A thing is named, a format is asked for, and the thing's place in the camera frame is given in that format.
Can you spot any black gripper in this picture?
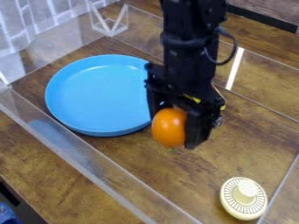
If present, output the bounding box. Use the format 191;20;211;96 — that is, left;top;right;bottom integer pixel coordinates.
144;33;223;150

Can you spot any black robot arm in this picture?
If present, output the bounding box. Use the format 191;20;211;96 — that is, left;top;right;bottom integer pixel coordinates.
144;0;226;150

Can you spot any cream round lid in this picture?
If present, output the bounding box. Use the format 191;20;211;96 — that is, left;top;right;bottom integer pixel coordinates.
219;177;267;221

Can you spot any clear acrylic enclosure wall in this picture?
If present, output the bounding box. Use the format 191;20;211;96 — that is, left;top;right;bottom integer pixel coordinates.
0;6;299;224

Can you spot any blue object at corner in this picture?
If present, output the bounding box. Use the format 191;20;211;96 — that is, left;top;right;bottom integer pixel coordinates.
0;203;20;224

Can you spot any orange ball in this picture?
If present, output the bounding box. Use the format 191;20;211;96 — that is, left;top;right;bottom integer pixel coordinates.
152;108;187;148

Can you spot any black cable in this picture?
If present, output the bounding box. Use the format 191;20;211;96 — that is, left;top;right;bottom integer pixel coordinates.
201;26;239;66

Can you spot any yellow butter box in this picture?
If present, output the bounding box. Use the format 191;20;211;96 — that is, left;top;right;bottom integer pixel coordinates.
183;84;227;111

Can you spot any blue round tray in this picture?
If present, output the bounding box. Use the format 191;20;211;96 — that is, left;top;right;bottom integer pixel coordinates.
44;54;151;137

